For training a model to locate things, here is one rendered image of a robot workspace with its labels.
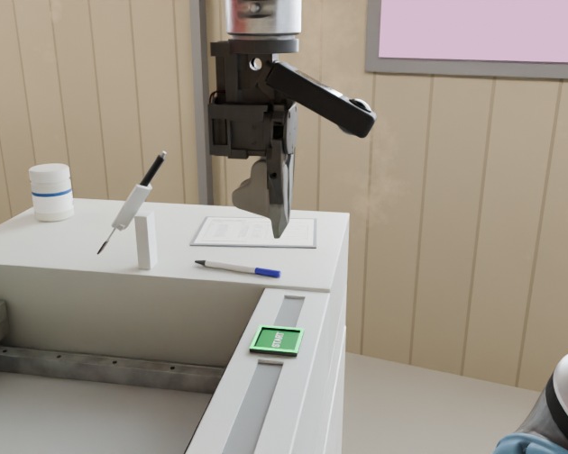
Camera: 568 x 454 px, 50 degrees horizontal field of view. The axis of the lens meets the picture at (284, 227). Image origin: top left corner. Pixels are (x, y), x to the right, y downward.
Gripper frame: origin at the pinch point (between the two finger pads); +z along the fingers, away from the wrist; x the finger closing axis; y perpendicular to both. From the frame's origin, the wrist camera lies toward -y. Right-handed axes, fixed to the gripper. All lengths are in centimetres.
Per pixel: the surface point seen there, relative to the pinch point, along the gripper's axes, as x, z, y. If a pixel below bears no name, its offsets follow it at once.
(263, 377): 6.9, 15.1, 1.0
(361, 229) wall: -160, 56, -2
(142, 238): -17.1, 9.2, 24.4
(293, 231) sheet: -36.5, 13.8, 4.8
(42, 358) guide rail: -8.1, 25.7, 37.5
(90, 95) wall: -185, 11, 117
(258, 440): 17.7, 14.7, -0.7
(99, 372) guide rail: -8.1, 26.9, 28.6
